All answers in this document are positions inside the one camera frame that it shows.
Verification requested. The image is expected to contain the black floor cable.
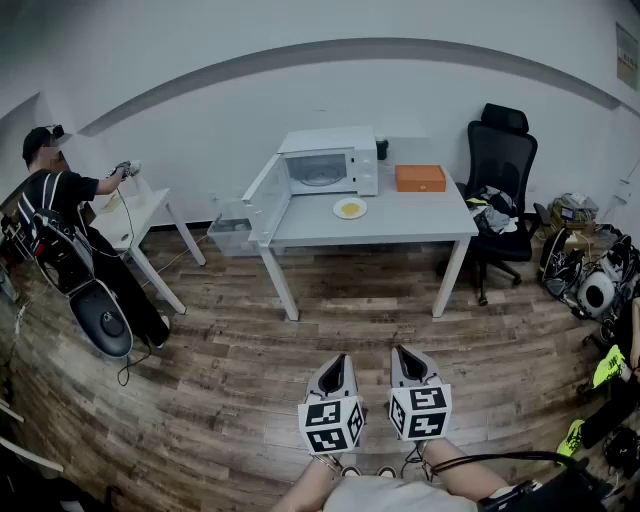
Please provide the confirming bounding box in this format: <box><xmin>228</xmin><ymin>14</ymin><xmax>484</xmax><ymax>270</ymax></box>
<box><xmin>117</xmin><ymin>339</ymin><xmax>151</xmax><ymax>386</ymax></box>

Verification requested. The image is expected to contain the orange box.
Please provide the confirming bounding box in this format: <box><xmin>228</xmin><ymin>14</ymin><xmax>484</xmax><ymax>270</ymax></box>
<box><xmin>394</xmin><ymin>164</ymin><xmax>448</xmax><ymax>193</ymax></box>

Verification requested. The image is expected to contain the person's left forearm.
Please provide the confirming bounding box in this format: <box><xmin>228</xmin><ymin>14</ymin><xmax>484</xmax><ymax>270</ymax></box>
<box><xmin>272</xmin><ymin>452</ymin><xmax>346</xmax><ymax>512</ymax></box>

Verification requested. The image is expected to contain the small white table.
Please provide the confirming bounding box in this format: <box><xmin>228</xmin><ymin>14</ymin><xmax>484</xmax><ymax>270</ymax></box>
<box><xmin>89</xmin><ymin>187</ymin><xmax>206</xmax><ymax>316</ymax></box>

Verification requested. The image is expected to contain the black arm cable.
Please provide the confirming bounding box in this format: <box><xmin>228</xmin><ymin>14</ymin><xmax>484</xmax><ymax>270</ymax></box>
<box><xmin>399</xmin><ymin>442</ymin><xmax>581</xmax><ymax>476</ymax></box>

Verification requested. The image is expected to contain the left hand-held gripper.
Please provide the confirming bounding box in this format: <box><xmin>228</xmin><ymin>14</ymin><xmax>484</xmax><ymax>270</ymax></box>
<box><xmin>297</xmin><ymin>352</ymin><xmax>365</xmax><ymax>456</ymax></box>

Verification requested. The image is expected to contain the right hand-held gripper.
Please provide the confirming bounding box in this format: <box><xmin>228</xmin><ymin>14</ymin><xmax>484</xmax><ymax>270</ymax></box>
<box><xmin>388</xmin><ymin>345</ymin><xmax>453</xmax><ymax>442</ymax></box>

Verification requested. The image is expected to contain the person's right forearm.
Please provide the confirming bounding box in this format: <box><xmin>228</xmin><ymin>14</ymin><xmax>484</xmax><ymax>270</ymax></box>
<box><xmin>422</xmin><ymin>438</ymin><xmax>511</xmax><ymax>501</ymax></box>

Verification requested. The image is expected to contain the black and white backpack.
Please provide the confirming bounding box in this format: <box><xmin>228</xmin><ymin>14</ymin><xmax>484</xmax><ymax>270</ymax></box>
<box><xmin>539</xmin><ymin>227</ymin><xmax>586</xmax><ymax>301</ymax></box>

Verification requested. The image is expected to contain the black shoulder bag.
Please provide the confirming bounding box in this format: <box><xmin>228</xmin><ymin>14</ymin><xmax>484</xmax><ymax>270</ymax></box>
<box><xmin>477</xmin><ymin>449</ymin><xmax>616</xmax><ymax>512</ymax></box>

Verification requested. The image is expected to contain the white metal rack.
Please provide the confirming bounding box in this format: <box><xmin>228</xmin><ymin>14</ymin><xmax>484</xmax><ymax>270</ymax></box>
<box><xmin>0</xmin><ymin>399</ymin><xmax>66</xmax><ymax>474</ymax></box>

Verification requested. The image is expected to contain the white microwave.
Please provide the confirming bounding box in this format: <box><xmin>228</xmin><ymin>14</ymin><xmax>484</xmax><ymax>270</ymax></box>
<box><xmin>241</xmin><ymin>126</ymin><xmax>380</xmax><ymax>245</ymax></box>

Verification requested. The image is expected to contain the white vase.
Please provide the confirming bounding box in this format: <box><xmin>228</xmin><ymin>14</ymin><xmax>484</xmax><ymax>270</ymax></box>
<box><xmin>129</xmin><ymin>159</ymin><xmax>152</xmax><ymax>206</ymax></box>

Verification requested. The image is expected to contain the clear plastic storage bin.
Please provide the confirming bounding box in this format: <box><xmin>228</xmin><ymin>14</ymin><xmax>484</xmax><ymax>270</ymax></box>
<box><xmin>207</xmin><ymin>212</ymin><xmax>264</xmax><ymax>259</ymax></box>

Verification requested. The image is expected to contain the white round device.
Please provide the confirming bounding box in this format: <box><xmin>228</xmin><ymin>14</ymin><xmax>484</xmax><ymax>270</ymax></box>
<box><xmin>577</xmin><ymin>269</ymin><xmax>616</xmax><ymax>319</ymax></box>

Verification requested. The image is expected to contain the neon yellow shoe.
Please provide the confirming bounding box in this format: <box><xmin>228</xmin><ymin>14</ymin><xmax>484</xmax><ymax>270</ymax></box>
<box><xmin>592</xmin><ymin>343</ymin><xmax>629</xmax><ymax>390</ymax></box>
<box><xmin>556</xmin><ymin>418</ymin><xmax>586</xmax><ymax>457</ymax></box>

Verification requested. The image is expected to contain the pile of cardboard boxes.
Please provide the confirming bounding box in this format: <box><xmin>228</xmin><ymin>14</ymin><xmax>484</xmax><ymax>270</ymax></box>
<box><xmin>547</xmin><ymin>192</ymin><xmax>601</xmax><ymax>236</ymax></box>

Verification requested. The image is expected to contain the black office chair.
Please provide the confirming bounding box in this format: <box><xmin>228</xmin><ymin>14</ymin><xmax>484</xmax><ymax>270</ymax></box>
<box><xmin>437</xmin><ymin>103</ymin><xmax>551</xmax><ymax>306</ymax></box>

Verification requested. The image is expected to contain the white floor cable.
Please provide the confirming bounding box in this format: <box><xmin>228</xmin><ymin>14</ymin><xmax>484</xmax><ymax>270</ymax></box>
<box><xmin>144</xmin><ymin>234</ymin><xmax>211</xmax><ymax>289</ymax></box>

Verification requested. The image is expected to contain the wall poster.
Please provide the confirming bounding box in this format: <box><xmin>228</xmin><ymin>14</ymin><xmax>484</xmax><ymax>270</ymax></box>
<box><xmin>614</xmin><ymin>22</ymin><xmax>640</xmax><ymax>91</ymax></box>

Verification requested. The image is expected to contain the person's white shirt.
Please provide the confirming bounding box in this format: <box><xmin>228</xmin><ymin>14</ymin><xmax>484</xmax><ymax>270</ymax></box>
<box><xmin>319</xmin><ymin>474</ymin><xmax>481</xmax><ymax>512</ymax></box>

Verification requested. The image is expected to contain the pile of clothes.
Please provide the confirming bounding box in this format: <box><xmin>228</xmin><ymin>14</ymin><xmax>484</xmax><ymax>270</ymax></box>
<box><xmin>466</xmin><ymin>185</ymin><xmax>519</xmax><ymax>235</ymax></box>

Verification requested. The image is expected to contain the white plate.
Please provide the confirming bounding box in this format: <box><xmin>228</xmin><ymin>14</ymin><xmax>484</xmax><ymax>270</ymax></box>
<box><xmin>332</xmin><ymin>196</ymin><xmax>369</xmax><ymax>220</ymax></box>

